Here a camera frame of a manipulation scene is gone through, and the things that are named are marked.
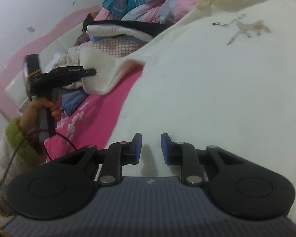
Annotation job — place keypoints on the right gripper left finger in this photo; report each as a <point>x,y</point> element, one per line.
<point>66,185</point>

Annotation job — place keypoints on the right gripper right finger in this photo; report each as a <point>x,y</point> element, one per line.
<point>235,185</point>

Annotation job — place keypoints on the cream white fleece sweater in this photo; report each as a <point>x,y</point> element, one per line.
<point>225,74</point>

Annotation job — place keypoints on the stack of folded clothes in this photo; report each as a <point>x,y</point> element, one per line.
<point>106,53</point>

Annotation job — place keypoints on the person's left hand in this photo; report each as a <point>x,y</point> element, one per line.
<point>28,123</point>

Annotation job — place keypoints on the pink padded headboard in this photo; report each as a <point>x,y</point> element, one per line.
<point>57,42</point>

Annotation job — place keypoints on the green fuzzy sleeve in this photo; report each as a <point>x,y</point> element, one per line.
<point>33,154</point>

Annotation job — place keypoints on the pink floral bed blanket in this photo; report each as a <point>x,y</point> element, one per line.
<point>109,106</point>

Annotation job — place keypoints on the black folded garment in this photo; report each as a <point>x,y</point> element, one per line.
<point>152,29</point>

